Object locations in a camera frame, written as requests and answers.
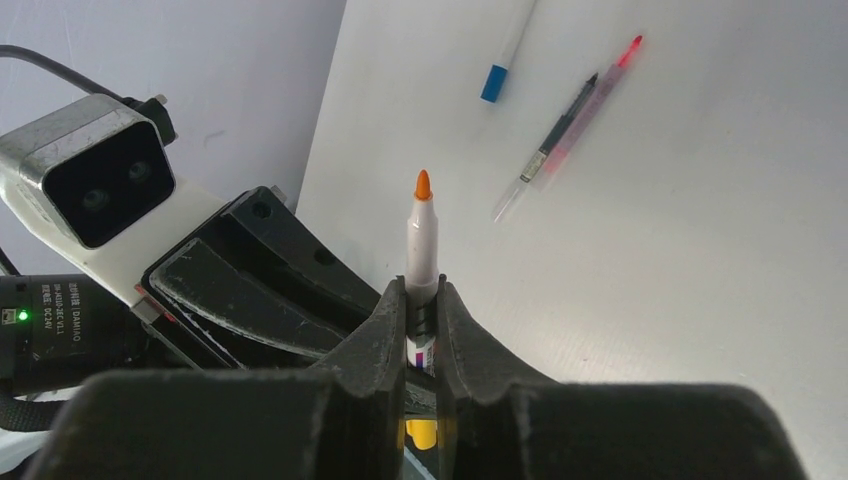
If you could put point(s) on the white marker orange tip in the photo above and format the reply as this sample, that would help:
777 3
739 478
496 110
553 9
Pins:
421 278

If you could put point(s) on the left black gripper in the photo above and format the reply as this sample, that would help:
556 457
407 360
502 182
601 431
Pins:
225 275

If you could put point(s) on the pink gel pen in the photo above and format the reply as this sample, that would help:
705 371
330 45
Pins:
604 87

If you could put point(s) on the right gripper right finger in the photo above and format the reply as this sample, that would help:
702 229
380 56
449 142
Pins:
500 418

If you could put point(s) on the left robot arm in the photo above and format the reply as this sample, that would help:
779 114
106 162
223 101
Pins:
57 330

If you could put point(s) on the blue capped white marker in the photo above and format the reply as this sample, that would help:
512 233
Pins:
512 38

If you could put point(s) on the black gel pen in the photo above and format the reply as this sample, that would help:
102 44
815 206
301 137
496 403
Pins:
557 131

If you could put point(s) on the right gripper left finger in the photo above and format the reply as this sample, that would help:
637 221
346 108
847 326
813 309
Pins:
342 418

